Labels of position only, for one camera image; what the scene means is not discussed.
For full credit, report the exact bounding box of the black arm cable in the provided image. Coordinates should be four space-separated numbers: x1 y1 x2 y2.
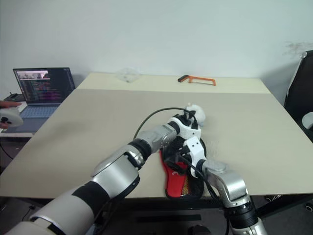
179 153 221 197
134 106 194 138

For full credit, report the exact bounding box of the white ring controller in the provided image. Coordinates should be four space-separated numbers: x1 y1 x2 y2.
0 107 24 128

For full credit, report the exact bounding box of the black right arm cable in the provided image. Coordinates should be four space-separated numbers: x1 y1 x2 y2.
179 153 221 197

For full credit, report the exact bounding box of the person's bare hand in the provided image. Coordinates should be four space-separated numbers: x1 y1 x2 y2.
0 99 22 130

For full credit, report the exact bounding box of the clear plastic bag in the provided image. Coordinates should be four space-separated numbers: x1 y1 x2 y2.
115 68 144 85

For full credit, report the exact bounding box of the black table frame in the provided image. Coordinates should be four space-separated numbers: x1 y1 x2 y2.
97 192 313 221

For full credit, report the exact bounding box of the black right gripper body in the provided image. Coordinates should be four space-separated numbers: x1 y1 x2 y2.
166 139 190 163

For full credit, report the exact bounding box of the black office chair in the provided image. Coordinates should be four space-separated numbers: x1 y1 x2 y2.
283 49 313 143

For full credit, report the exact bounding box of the large dark rounded shape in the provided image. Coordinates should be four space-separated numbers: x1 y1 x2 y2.
187 223 212 235

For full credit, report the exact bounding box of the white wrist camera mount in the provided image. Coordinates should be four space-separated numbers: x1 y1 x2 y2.
168 103 207 143
183 137 209 178

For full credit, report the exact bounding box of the orange hacksaw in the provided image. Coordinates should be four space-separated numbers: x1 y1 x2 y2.
177 74 217 87

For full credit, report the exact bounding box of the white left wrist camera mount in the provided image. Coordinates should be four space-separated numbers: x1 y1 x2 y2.
168 103 207 143

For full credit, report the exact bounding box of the open laptop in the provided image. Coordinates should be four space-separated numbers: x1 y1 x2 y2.
12 67 76 119

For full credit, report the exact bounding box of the black floor bar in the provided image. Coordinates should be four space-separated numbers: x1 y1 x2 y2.
136 214 201 224

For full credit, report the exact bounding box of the black handheld device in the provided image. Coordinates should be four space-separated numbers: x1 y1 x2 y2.
4 91 25 102

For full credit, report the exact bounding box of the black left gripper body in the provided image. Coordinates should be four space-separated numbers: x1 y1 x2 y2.
181 110 199 129

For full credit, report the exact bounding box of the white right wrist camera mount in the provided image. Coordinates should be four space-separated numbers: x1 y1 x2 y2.
183 137 209 178

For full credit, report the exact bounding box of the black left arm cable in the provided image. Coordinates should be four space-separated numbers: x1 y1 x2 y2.
134 106 194 138

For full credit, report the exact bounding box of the black and red paddle case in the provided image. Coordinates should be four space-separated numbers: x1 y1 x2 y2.
158 115 209 199

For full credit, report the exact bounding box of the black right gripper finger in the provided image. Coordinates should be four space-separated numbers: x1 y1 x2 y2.
164 157 183 172

